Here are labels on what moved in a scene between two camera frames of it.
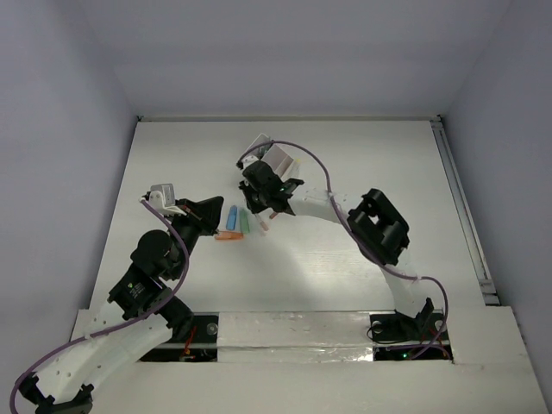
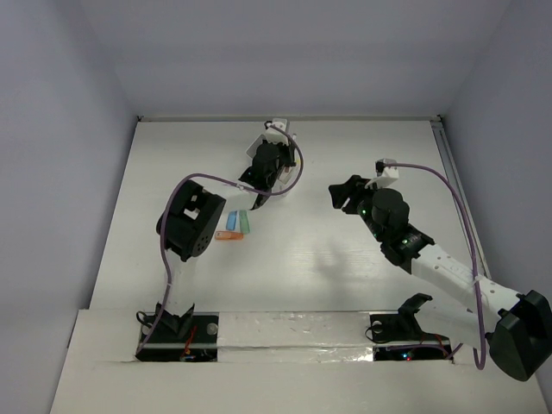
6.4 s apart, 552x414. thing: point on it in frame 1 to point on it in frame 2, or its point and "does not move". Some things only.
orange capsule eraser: x=229 y=235 does not move
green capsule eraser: x=244 y=221 does not move
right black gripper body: x=258 y=199 to x=361 y=200
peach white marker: x=264 y=228 to x=285 y=173
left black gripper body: x=190 y=214 to x=281 y=159
